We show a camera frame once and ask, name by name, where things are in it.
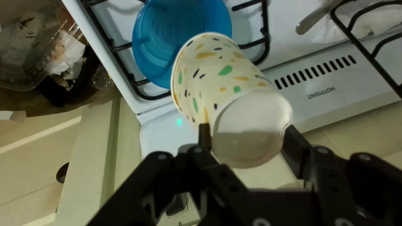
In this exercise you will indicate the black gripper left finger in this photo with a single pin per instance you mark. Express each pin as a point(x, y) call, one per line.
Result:
point(205, 176)

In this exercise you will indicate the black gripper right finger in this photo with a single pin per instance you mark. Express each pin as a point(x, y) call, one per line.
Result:
point(339, 188)

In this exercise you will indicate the speckled paper cup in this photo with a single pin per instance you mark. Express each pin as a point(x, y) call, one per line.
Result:
point(234, 95)

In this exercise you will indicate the blue plastic bowl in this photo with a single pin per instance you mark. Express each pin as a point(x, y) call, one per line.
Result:
point(176, 29)

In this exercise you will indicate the white gas stove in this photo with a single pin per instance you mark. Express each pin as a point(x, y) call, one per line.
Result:
point(343, 88)

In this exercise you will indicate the black stove grate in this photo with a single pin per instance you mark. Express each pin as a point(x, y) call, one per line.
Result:
point(126, 63)
point(364, 45)

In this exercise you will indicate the cream cabinet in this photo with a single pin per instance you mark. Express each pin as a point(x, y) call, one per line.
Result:
point(83, 167)

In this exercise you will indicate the dark cabinet knob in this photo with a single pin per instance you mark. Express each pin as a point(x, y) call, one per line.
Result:
point(61, 172)

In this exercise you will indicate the metal spoon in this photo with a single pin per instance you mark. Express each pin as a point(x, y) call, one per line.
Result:
point(314, 19)

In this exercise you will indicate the clear plastic trash container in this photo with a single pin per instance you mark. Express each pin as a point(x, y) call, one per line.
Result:
point(29, 50)

